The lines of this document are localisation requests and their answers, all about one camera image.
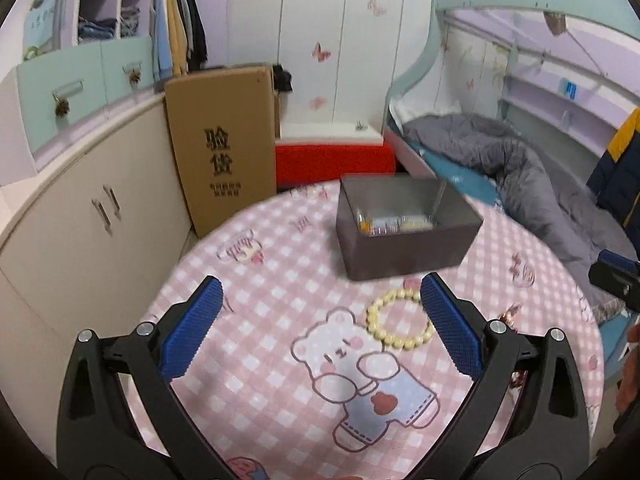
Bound hanging clothes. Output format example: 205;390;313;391
151;0;208;81

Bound yellow navy jacket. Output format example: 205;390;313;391
587;108;640;252

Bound brown cardboard box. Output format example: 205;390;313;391
165;66;277;238

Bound grey metal tin box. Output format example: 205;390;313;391
335;176;483;282

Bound person's right hand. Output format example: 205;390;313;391
615;325;640;414

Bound beige low cabinet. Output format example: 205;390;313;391
1;96;191;453

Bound white wardrobe with butterflies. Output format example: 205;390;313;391
228;0;431;128

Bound grey duvet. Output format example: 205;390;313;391
401;114;636;325

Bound red storage bench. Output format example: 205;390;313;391
276;122;396;190

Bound cream bead bracelet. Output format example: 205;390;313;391
365;286;436;352

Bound teal bed sheet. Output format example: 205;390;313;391
407;140;504;214

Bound teal drawer stair unit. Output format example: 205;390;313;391
1;36;154;185

